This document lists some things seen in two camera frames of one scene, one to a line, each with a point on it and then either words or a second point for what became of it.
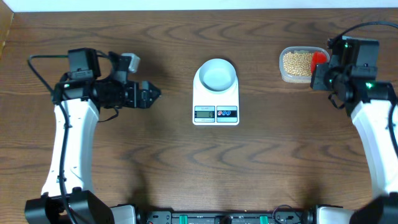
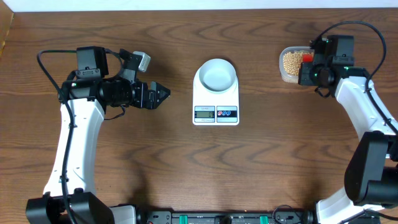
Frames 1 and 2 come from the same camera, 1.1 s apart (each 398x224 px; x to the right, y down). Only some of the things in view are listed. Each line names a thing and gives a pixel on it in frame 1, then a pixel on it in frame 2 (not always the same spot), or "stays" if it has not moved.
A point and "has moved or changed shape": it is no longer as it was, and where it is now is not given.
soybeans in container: (300, 64) stays
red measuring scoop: (318, 57) has moved or changed shape
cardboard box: (7, 15) stays
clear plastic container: (295, 63) stays
